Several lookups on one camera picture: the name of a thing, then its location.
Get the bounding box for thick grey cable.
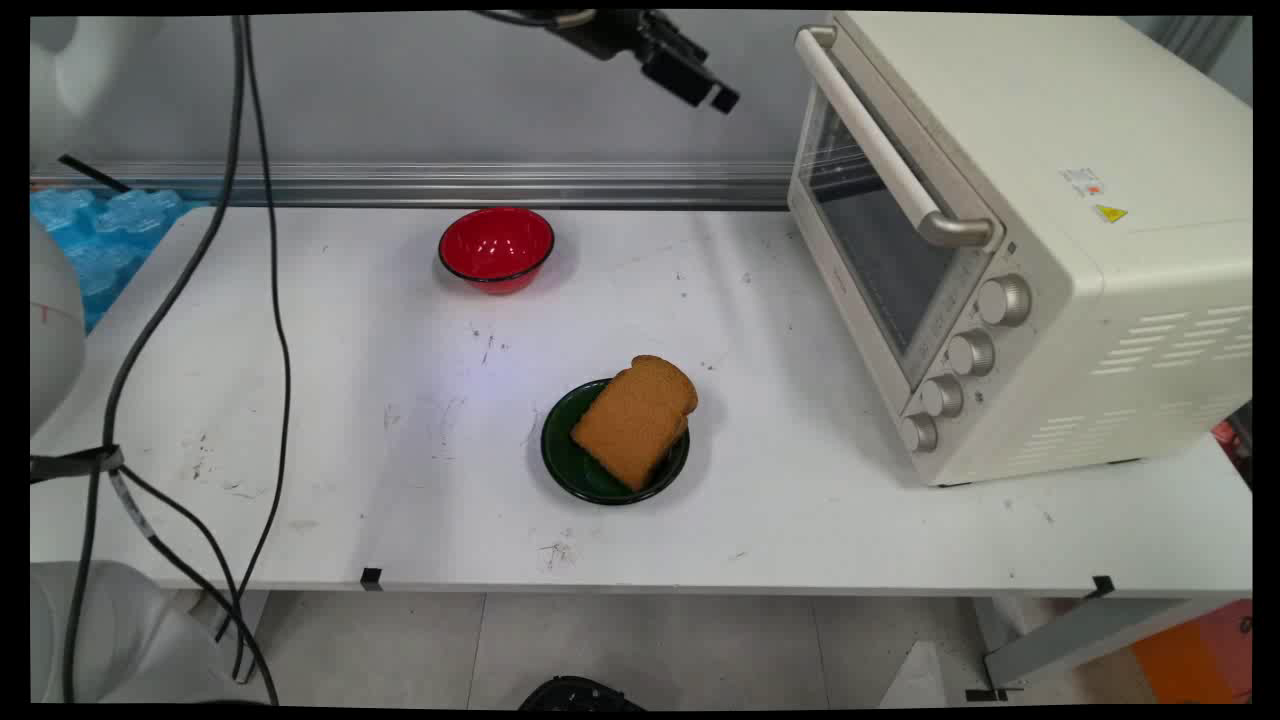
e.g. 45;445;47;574
62;15;247;704

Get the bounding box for black round floor object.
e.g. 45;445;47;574
517;676;646;713

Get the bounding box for cream toaster oven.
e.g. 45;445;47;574
788;12;1253;488

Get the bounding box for grey metal table beam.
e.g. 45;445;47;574
983;598;1216;691

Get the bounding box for red bowl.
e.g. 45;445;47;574
438;207;556;296

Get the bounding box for blue ice pack sheet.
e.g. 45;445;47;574
30;187;186;331

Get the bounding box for red object behind oven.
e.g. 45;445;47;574
1212;420;1253;488

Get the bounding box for black cable strap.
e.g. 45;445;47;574
30;445;126;486

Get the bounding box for orange box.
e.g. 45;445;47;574
1130;600;1253;704

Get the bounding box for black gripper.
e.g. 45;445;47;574
545;11;742;114

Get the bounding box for aluminium rail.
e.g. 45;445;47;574
30;162;796;211

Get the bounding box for brown bread slice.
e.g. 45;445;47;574
570;355;699;492

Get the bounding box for large silver oven knob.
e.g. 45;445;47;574
977;274;1032;328

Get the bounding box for thin black cable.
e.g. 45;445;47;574
110;15;292;704

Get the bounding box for dark green plate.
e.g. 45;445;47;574
540;378;691;506

